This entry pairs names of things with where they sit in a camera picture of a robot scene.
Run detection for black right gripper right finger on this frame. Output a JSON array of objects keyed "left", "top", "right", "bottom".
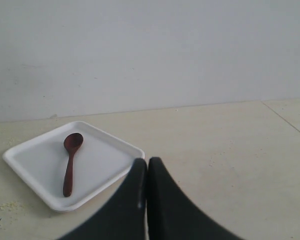
[{"left": 146, "top": 157, "right": 241, "bottom": 240}]

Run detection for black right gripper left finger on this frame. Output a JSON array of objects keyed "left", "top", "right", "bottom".
[{"left": 60, "top": 158, "right": 147, "bottom": 240}]

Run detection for dark red wooden spoon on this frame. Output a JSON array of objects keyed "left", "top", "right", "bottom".
[{"left": 62, "top": 132, "right": 84, "bottom": 198}]

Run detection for white plastic tray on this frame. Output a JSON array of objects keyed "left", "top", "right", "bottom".
[{"left": 2, "top": 121, "right": 145, "bottom": 212}]

